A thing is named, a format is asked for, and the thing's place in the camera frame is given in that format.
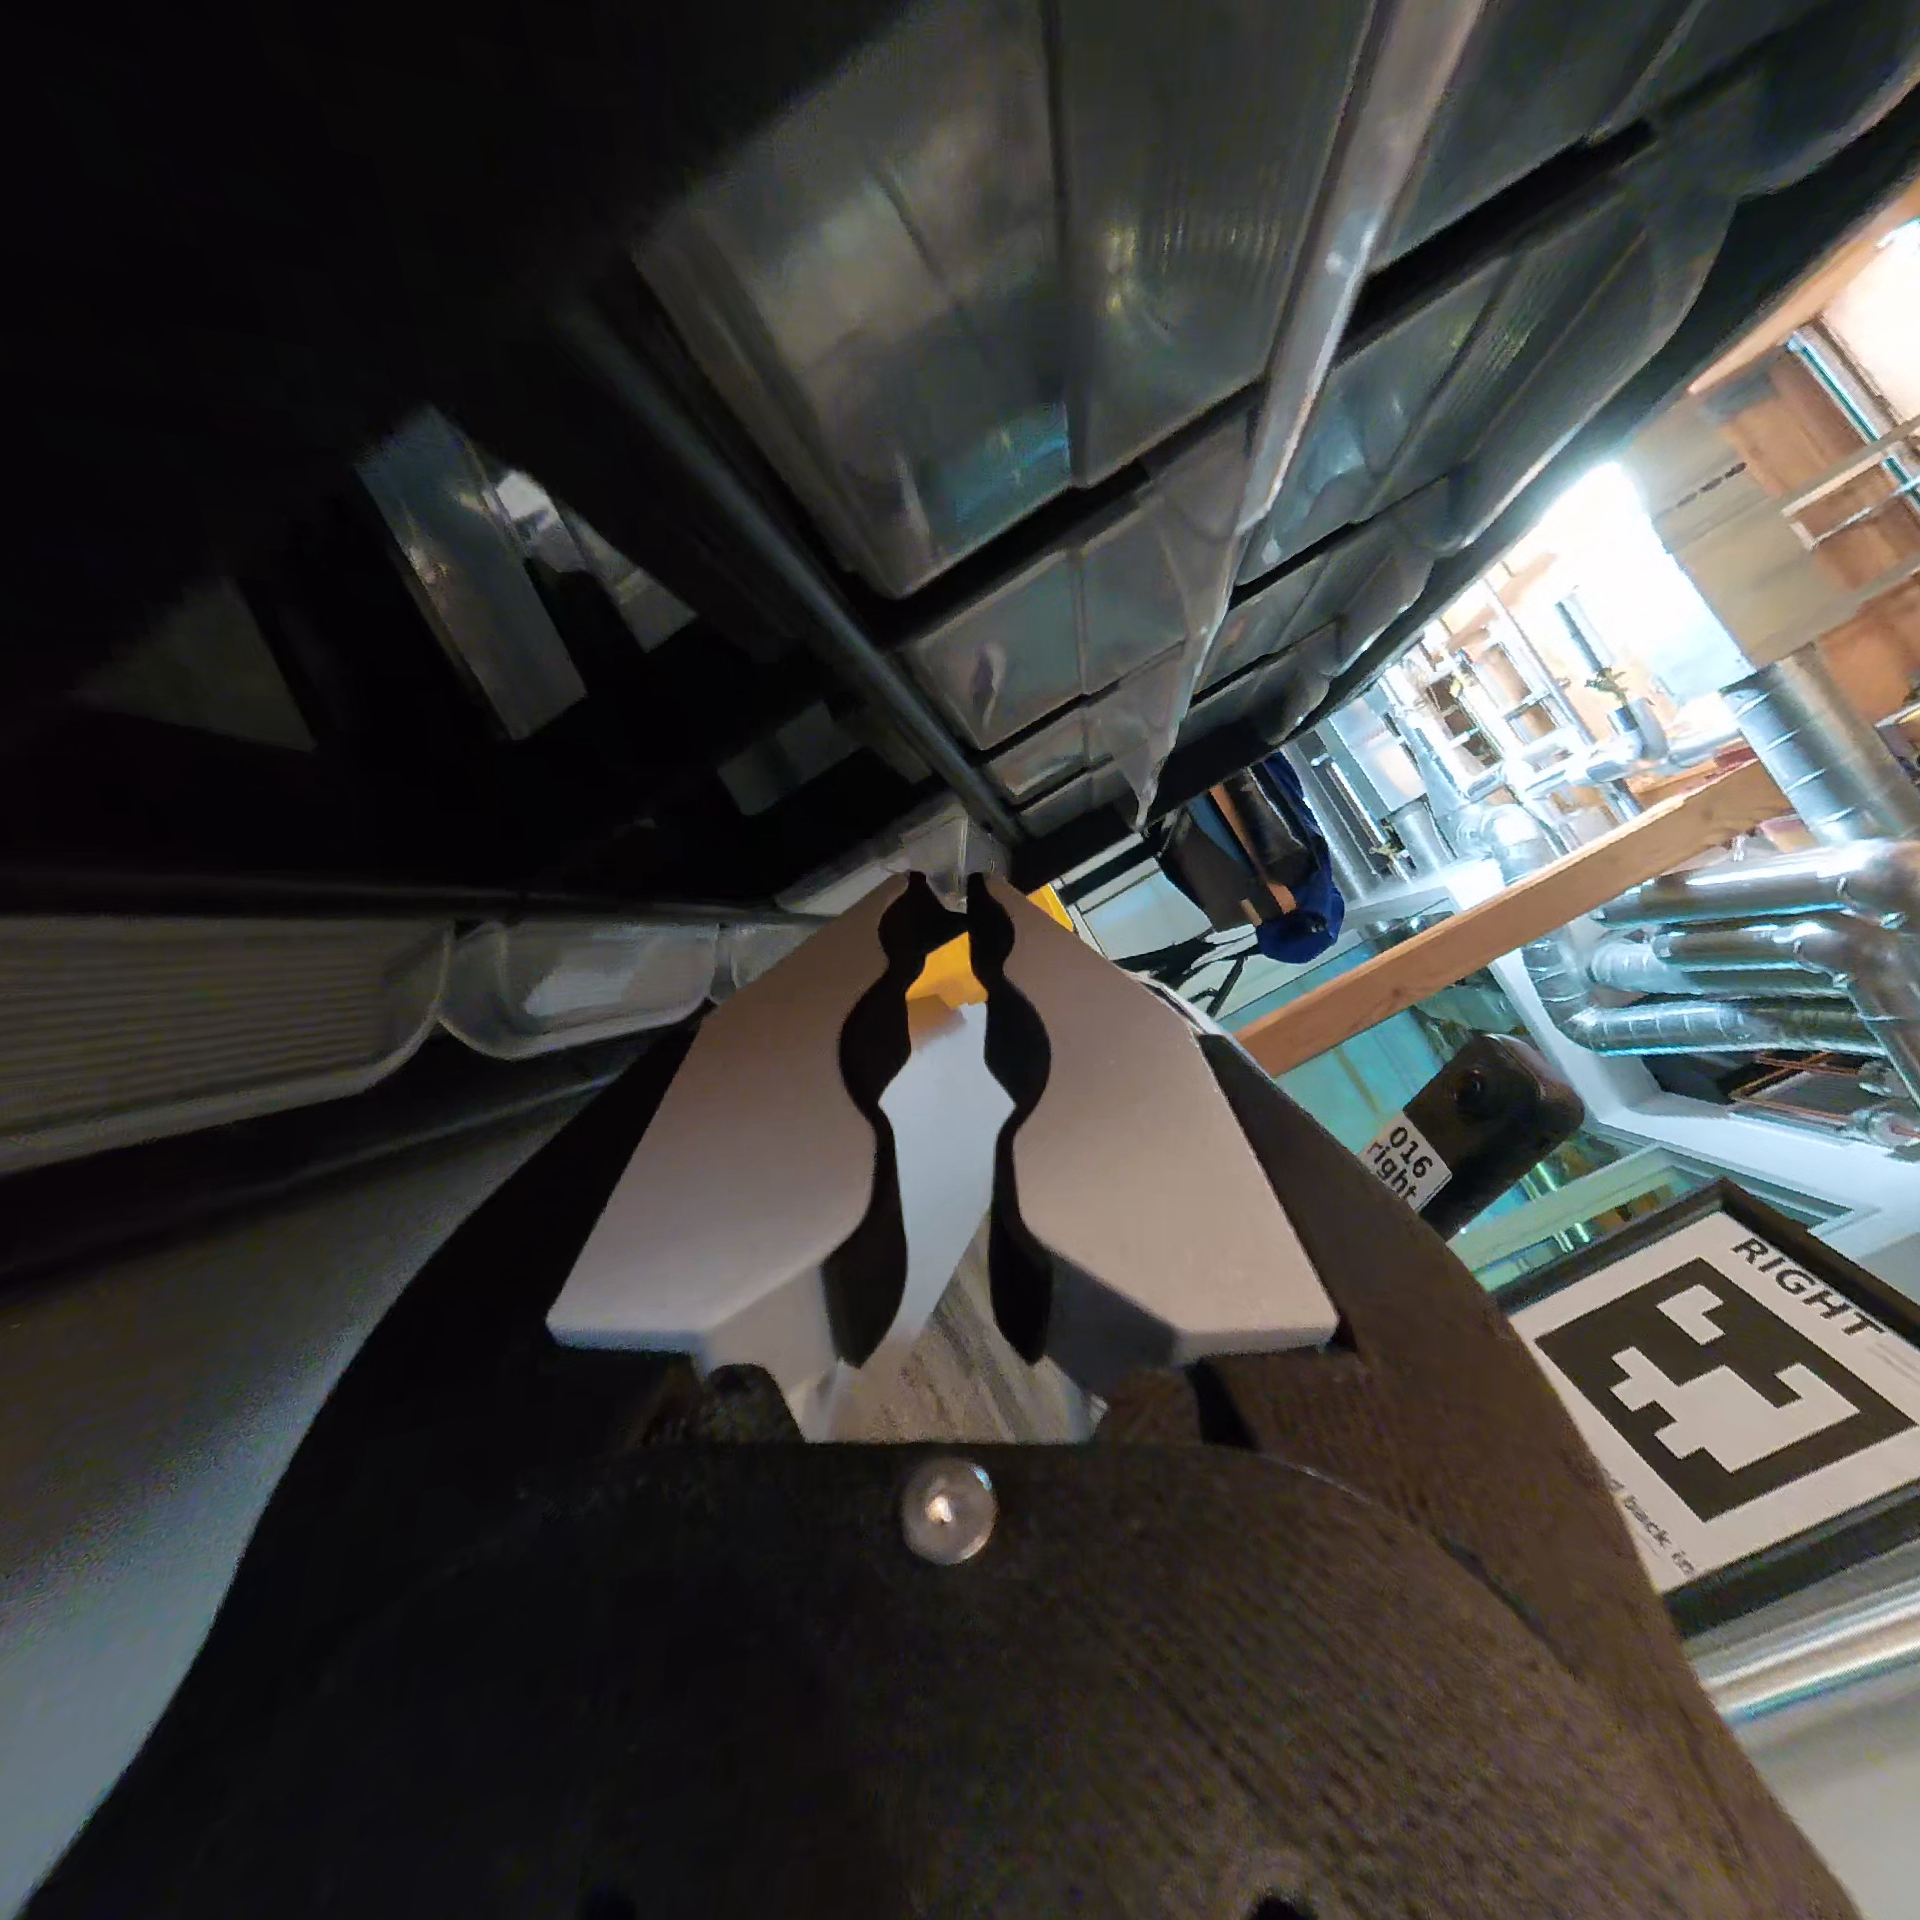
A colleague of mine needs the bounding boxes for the rows of clear cabinet drawers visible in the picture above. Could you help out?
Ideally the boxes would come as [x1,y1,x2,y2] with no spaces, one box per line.
[355,0,1920,844]

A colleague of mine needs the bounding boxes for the person in blue clothing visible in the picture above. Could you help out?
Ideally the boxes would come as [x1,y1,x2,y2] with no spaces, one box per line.
[1161,750,1349,963]

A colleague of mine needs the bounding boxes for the chrome metal tube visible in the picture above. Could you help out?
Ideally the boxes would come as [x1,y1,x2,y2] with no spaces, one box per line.
[1687,1581,1920,1727]

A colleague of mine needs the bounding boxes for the wooden beam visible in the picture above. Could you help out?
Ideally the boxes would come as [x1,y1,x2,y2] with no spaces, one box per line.
[1231,763,1802,1074]

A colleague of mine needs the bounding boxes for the desk with wooden edge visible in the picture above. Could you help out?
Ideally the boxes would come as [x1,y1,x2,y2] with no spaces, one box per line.
[0,1037,1098,1920]

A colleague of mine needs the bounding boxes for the yellow plastic bin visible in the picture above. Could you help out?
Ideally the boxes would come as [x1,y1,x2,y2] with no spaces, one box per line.
[897,886,1075,1041]

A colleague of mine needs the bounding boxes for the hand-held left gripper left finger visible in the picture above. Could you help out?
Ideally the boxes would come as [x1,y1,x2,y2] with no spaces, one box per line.
[544,870,930,1443]

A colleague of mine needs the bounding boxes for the bundle of silver pipes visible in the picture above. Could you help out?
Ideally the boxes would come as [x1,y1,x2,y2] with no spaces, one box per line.
[1560,838,1920,1084]

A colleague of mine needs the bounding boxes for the corrugated silver duct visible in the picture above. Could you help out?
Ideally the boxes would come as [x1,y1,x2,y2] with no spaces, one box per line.
[1724,661,1920,903]

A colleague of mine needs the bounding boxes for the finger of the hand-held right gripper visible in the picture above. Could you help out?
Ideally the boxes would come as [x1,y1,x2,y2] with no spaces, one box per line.
[879,1037,1004,1357]

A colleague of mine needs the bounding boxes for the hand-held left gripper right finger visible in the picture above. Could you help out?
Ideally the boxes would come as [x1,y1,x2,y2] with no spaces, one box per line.
[963,870,1343,1410]

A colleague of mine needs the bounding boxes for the black drawer cabinet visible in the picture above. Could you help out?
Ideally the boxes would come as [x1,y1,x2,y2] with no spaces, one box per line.
[0,0,1920,942]

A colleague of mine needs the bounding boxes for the ribbed translucent plastic panel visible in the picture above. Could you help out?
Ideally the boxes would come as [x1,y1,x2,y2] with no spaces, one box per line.
[0,897,900,1188]

